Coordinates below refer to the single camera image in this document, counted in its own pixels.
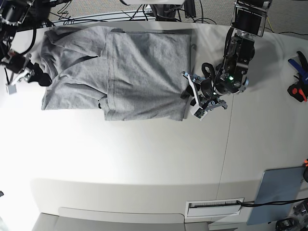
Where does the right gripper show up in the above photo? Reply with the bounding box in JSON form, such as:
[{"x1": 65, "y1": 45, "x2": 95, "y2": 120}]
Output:
[{"x1": 0, "y1": 49, "x2": 52, "y2": 95}]

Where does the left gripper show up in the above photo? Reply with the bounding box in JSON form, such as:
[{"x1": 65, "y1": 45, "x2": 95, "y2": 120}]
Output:
[{"x1": 181, "y1": 71, "x2": 228, "y2": 121}]

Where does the grey T-shirt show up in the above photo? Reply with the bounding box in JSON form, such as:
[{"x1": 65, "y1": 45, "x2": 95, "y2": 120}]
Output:
[{"x1": 40, "y1": 26, "x2": 191, "y2": 121}]

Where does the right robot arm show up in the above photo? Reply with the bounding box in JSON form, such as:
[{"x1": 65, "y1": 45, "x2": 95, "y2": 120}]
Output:
[{"x1": 0, "y1": 0, "x2": 52, "y2": 95}]

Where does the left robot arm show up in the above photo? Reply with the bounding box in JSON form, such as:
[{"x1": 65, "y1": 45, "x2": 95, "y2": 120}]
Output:
[{"x1": 181, "y1": 0, "x2": 272, "y2": 120}]

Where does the black red clamp tool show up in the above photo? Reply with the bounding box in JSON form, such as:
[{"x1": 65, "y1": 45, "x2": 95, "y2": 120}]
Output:
[{"x1": 287, "y1": 81, "x2": 308, "y2": 102}]

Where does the blue-grey flat board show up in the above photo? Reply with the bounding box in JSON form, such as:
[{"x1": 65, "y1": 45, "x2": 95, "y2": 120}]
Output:
[{"x1": 246, "y1": 167, "x2": 304, "y2": 225}]

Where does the orange black tool at edge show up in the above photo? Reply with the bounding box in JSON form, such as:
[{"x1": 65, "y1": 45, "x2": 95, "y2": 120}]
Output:
[{"x1": 302, "y1": 159, "x2": 308, "y2": 182}]

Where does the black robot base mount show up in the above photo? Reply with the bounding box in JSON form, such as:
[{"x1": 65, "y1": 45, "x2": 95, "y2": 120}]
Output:
[{"x1": 145, "y1": 4, "x2": 184, "y2": 22}]

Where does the black cable on table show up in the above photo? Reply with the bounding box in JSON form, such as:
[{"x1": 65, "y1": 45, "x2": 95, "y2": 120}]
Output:
[{"x1": 190, "y1": 198, "x2": 308, "y2": 208}]

